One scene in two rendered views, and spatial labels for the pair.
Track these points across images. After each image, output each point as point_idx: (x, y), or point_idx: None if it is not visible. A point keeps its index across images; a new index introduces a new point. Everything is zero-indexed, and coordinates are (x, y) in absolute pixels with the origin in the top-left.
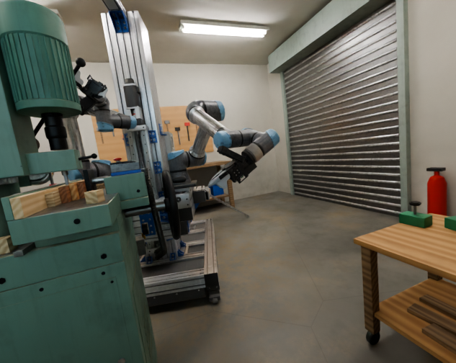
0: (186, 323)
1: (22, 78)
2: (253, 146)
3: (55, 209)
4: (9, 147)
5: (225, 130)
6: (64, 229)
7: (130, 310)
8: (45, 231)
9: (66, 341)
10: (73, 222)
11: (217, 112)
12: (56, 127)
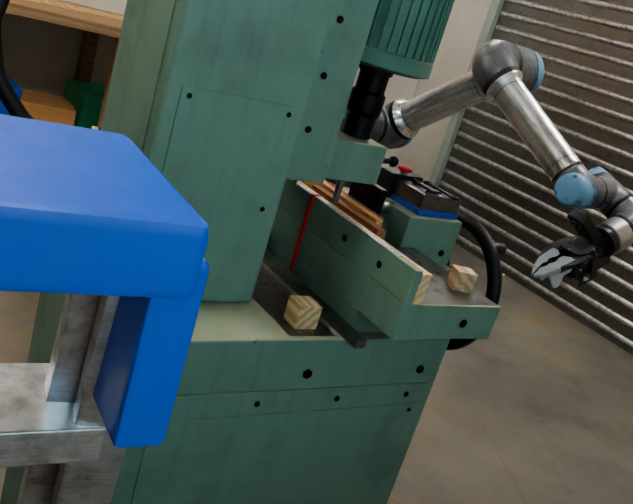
0: None
1: (409, 17)
2: (624, 228)
3: None
4: (329, 129)
5: (586, 172)
6: (446, 330)
7: (402, 457)
8: (429, 328)
9: (321, 481)
10: (458, 324)
11: (530, 84)
12: (383, 99)
